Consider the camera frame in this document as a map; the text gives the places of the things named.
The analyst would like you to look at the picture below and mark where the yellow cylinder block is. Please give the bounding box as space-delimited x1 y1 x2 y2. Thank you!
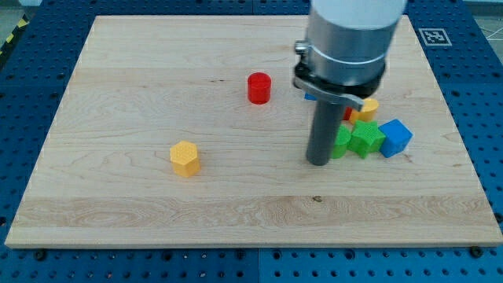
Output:
349 98 380 124

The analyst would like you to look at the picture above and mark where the red cylinder block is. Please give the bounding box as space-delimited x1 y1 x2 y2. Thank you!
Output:
247 72 272 105

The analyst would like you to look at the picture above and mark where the white fiducial marker tag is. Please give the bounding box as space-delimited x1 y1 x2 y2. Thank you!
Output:
419 28 452 46

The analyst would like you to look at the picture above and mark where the small blue block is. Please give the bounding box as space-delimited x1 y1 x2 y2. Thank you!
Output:
304 93 317 101

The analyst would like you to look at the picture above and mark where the blue cube block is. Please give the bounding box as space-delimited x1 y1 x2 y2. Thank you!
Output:
379 119 413 158

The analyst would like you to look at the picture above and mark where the green star block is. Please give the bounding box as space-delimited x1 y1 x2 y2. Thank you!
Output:
347 120 386 159

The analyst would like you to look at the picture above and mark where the black clamp with lever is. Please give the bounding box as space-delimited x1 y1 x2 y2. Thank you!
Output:
292 40 386 110

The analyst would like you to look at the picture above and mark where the light wooden board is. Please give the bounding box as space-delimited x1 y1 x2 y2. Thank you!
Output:
6 16 502 248

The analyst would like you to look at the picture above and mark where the small red block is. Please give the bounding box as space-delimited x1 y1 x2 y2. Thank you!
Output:
343 107 353 120

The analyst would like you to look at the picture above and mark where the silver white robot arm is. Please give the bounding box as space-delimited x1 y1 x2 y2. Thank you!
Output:
303 0 406 86

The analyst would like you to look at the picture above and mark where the green cylinder block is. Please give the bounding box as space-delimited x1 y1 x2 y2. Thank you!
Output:
331 125 351 159

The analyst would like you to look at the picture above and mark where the yellow hexagon block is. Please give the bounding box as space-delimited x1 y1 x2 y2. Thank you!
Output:
170 141 200 178

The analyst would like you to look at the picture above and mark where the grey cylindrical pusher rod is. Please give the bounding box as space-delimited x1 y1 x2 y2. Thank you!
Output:
306 101 346 166

